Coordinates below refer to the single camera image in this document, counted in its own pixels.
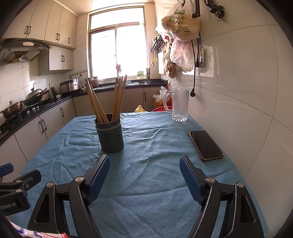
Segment lower kitchen cabinets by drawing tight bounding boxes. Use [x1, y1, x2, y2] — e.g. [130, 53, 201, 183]
[0, 86, 169, 184]

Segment kitchen sink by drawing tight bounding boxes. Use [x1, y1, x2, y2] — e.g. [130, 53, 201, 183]
[99, 78, 139, 87]

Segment patterned sleeve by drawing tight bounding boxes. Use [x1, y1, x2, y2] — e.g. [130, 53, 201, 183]
[6, 217, 68, 238]

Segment steel pot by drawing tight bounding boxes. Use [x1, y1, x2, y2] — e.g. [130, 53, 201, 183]
[1, 100, 22, 119]

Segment gas stove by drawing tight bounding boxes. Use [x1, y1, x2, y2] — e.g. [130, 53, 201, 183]
[1, 99, 61, 134]

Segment wok with lid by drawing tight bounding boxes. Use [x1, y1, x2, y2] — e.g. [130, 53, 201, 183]
[23, 83, 49, 107]

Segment black smartphone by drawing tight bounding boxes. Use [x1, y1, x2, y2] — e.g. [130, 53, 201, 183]
[188, 130, 224, 162]

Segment electric kettle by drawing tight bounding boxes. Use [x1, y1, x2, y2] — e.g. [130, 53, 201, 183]
[49, 87, 57, 100]

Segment blue towel table cloth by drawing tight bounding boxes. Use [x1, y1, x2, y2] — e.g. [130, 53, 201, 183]
[9, 111, 270, 238]

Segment dark utensil holder cup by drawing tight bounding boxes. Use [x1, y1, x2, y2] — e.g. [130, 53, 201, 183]
[94, 113, 124, 154]

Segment silver rice cooker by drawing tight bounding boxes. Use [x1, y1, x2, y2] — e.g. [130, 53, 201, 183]
[60, 78, 80, 94]

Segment range hood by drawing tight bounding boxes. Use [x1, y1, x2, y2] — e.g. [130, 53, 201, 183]
[1, 38, 52, 66]

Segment brown clay pot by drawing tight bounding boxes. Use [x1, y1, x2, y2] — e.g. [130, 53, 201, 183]
[87, 76, 99, 88]

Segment clear glass mug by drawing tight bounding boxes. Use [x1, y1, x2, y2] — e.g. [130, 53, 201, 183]
[163, 88, 189, 122]

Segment red plastic basin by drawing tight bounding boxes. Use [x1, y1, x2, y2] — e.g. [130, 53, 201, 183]
[152, 106, 172, 112]

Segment red trash bin with bag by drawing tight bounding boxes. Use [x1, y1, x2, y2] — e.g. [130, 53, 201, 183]
[153, 86, 172, 109]

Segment window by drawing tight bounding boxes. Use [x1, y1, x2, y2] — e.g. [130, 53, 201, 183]
[88, 5, 147, 80]

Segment hanging pink plastic bag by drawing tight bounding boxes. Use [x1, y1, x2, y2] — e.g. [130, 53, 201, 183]
[170, 39, 195, 71]

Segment hanging plastic bag yellow contents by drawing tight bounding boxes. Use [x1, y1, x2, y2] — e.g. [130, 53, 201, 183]
[161, 1, 202, 42]

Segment black power cable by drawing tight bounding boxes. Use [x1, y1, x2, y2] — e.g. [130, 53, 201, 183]
[190, 39, 200, 98]

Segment upper wall cabinets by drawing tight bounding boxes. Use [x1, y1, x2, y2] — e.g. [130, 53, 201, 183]
[2, 0, 79, 77]

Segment wall power strip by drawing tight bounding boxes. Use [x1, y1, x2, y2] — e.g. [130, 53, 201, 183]
[200, 46, 215, 78]

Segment wall utensil rack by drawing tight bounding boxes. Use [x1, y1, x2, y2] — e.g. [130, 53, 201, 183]
[151, 35, 169, 53]

